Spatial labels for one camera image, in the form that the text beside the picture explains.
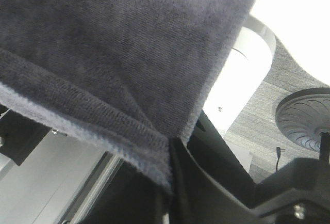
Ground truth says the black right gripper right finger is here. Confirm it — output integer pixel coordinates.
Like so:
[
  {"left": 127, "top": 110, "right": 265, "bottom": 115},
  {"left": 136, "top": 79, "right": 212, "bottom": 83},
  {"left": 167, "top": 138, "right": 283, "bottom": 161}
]
[{"left": 169, "top": 113, "right": 265, "bottom": 223}]

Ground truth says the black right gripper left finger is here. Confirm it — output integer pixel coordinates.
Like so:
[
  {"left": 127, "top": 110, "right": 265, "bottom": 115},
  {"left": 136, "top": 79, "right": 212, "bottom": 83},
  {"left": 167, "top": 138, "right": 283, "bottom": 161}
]
[{"left": 80, "top": 163, "right": 169, "bottom": 223}]

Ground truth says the dark navy towel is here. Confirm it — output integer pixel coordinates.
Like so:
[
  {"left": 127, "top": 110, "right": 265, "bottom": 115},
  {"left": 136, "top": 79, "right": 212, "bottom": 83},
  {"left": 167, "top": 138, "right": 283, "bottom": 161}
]
[{"left": 1, "top": 0, "right": 255, "bottom": 191}]

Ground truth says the black round stand base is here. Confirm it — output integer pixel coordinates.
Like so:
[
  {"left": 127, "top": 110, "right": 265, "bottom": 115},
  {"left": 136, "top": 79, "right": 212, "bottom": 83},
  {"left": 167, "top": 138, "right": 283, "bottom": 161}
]
[{"left": 275, "top": 88, "right": 329, "bottom": 163}]

